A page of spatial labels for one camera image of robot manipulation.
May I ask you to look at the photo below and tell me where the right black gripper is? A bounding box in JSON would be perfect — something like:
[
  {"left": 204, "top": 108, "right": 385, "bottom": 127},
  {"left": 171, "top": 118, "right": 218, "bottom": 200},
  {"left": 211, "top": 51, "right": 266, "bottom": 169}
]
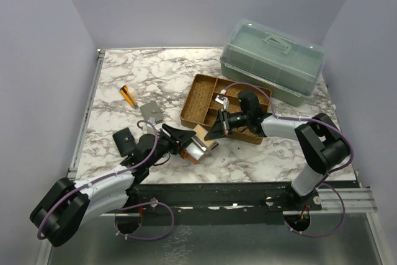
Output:
[{"left": 205, "top": 109, "right": 250, "bottom": 141}]

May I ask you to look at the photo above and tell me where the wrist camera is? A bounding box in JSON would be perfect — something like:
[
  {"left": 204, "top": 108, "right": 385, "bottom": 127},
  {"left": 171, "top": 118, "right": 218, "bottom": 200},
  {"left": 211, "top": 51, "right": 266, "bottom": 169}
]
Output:
[
  {"left": 147, "top": 117, "right": 158, "bottom": 125},
  {"left": 215, "top": 89, "right": 230, "bottom": 111}
]

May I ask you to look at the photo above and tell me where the black card holder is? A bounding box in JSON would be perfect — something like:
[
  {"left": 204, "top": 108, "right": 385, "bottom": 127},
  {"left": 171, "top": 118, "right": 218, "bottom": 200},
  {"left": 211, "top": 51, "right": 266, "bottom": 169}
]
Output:
[{"left": 112, "top": 127, "right": 136, "bottom": 157}]

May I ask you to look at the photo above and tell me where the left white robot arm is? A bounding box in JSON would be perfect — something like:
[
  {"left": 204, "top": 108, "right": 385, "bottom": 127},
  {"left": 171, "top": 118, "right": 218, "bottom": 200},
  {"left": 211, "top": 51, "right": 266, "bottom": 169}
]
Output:
[{"left": 29, "top": 124, "right": 196, "bottom": 247}]

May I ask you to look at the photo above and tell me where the brown leather card holder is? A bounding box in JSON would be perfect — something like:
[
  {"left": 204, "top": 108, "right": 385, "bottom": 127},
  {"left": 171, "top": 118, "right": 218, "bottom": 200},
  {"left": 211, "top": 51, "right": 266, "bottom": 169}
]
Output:
[{"left": 180, "top": 125, "right": 218, "bottom": 164}]

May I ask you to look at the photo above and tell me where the green plastic storage box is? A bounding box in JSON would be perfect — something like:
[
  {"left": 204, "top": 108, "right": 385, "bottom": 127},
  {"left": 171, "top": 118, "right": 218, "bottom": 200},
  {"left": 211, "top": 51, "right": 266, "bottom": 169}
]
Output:
[{"left": 220, "top": 19, "right": 326, "bottom": 107}]

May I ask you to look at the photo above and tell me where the grey card holder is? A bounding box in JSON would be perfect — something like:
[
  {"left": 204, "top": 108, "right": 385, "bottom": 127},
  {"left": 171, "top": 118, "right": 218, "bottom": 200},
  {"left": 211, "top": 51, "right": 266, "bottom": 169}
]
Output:
[{"left": 140, "top": 101, "right": 164, "bottom": 123}]

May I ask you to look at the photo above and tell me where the woven wicker divided tray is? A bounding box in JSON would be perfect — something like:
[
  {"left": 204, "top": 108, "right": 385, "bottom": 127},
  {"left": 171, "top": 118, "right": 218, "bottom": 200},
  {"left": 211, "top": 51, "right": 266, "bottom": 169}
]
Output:
[{"left": 180, "top": 74, "right": 272, "bottom": 130}]

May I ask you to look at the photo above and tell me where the black mounting rail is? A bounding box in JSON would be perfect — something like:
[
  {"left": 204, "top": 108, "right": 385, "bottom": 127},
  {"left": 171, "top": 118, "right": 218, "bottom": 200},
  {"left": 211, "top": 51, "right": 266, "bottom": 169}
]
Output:
[{"left": 126, "top": 182, "right": 336, "bottom": 225}]

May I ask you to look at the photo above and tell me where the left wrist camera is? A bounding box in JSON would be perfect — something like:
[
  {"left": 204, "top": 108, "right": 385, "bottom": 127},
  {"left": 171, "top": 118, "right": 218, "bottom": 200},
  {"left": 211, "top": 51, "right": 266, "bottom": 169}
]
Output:
[{"left": 147, "top": 117, "right": 158, "bottom": 125}]

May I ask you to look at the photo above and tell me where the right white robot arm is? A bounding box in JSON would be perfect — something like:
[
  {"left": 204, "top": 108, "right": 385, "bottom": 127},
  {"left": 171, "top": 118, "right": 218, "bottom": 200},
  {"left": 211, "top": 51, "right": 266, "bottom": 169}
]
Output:
[{"left": 205, "top": 90, "right": 351, "bottom": 210}]

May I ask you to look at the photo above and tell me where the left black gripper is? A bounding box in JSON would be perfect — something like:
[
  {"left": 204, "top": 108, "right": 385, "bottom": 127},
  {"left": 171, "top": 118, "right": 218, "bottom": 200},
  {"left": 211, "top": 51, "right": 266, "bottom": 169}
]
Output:
[{"left": 146, "top": 124, "right": 196, "bottom": 168}]

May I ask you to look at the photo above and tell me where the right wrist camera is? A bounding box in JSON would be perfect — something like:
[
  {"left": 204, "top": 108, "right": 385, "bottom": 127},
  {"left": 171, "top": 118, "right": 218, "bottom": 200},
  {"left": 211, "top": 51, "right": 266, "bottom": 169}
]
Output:
[{"left": 215, "top": 89, "right": 230, "bottom": 111}]

